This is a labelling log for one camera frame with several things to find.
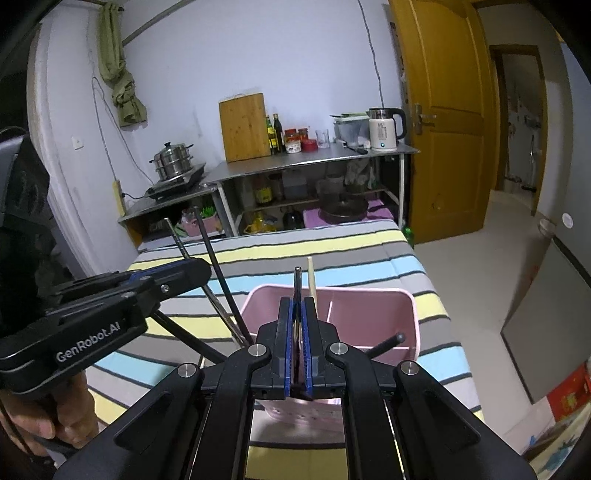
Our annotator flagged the black frying pan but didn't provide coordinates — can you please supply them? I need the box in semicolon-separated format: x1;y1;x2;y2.
318;195;393;225

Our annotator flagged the red cardboard box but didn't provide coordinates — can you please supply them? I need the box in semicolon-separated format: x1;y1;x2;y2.
547;364;591;422

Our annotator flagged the low steel shelf table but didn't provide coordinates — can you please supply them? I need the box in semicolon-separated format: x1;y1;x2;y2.
116;182;223;248

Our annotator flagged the wooden cutting board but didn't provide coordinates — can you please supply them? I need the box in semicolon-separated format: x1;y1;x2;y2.
218;92;272;164

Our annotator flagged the wall cable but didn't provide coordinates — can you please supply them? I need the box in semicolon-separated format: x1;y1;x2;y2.
357;0;387;110

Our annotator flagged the person's left hand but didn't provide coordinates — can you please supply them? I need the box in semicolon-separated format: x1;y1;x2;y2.
0;369;90;450

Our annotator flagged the white electric kettle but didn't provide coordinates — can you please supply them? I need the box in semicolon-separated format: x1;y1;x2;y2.
368;106;407;152

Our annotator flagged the green hanging cloth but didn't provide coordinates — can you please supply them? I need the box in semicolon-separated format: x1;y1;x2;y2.
98;2;148;128

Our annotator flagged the striped tablecloth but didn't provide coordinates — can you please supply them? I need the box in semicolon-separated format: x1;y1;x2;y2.
85;219;485;480

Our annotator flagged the metal chopstick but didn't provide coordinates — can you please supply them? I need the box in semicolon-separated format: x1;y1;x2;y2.
164;217;247;345

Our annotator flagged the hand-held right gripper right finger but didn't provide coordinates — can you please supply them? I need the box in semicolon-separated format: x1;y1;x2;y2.
301;298;537;480

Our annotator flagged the wooden chopstick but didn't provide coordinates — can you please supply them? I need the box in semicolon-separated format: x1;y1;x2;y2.
307;256;322;308

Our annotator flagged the large cooking oil bottle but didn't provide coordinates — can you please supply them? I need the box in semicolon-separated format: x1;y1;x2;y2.
244;212;278;236

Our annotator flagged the pink plastic basket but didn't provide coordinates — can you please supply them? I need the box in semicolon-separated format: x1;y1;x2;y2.
235;285;421;424

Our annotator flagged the yellow wooden door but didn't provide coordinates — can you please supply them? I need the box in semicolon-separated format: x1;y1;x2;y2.
388;0;502;246

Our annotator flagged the dark plastic jug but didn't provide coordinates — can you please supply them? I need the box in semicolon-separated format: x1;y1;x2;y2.
281;207;306;230

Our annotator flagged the steel steamer pot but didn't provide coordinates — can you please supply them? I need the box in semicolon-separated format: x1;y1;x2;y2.
148;141;195;182

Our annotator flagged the tall steel kitchen table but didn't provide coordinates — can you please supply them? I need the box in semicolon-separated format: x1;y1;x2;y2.
201;142;421;239

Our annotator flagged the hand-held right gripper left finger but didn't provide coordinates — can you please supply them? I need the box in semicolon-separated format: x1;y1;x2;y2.
54;298;295;480

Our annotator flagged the small pink shelf basket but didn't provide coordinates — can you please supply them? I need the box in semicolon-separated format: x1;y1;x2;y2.
182;211;223;236

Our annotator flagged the clear plastic container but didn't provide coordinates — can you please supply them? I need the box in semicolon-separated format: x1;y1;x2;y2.
333;113;370;144

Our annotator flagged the black induction cooker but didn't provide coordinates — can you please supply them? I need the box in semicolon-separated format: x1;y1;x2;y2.
144;162;208;201

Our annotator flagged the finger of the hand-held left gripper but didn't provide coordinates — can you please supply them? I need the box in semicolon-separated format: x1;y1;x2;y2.
121;257;212;305
117;270;156;285

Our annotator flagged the yellow label jar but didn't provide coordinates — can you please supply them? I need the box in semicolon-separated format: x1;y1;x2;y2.
253;177;273;206

